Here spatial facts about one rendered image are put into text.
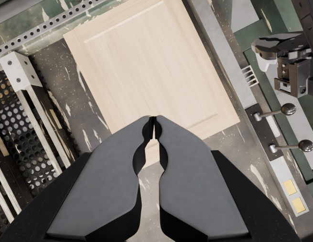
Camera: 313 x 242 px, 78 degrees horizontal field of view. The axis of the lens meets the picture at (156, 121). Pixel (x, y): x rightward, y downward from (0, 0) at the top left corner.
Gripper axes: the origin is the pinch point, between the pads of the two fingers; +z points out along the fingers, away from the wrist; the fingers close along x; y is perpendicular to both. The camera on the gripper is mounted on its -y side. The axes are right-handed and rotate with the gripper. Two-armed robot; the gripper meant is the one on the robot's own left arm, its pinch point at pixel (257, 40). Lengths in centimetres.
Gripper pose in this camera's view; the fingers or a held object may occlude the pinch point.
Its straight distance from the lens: 48.9
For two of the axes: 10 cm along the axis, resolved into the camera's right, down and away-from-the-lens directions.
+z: -2.0, -4.3, 8.8
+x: 9.1, -4.1, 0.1
